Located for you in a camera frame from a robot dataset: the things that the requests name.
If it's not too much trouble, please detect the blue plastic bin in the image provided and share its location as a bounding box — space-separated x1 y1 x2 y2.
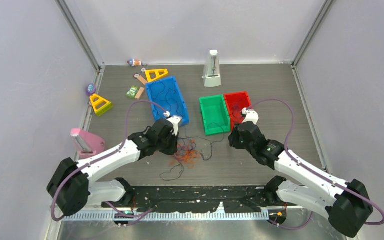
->
145 76 190 126

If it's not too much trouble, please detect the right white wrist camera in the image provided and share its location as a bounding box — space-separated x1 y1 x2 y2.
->
241 107 259 125

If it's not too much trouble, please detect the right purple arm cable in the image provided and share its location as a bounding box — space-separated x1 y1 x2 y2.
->
248 98 384 226

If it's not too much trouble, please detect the pink tape dispenser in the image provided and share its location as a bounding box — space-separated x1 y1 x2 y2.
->
70 128 106 160

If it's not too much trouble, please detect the small colourful figurine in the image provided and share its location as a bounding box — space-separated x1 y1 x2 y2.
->
126 58 143 67

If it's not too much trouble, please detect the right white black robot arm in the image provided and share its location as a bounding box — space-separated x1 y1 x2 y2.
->
228 121 374 238

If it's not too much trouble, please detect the white metronome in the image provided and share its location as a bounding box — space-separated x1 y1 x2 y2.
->
202 50 221 88

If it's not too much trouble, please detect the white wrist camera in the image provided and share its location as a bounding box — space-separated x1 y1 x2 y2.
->
163 111 183 136
241 107 259 125

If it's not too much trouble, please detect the tan strap with ring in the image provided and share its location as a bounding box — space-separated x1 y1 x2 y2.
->
133 73 149 86

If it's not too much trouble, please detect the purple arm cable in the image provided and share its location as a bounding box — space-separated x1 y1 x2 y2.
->
248 98 384 226
50 100 170 222

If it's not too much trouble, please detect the yellow triangle toy on green block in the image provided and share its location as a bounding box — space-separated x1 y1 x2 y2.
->
89 93 113 117

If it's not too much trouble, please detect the green plastic bin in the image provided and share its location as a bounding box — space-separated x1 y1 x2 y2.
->
199 94 231 136

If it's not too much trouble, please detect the tan wooden block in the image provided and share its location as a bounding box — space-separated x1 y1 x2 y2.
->
135 87 145 100

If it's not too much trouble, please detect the orange cable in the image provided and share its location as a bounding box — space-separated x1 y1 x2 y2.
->
168 139 201 169

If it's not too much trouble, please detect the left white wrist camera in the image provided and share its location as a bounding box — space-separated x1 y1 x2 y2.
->
163 111 183 136

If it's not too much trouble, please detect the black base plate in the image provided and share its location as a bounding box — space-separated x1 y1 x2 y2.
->
111 185 294 214

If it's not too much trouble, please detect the purple round toy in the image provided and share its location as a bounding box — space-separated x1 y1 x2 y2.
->
86 83 97 97

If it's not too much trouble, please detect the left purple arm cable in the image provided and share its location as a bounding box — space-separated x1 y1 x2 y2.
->
50 100 170 222

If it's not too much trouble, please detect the red plastic bin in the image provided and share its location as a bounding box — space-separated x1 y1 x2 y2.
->
223 91 251 130

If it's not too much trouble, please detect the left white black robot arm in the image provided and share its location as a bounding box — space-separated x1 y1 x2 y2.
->
46 115 182 221

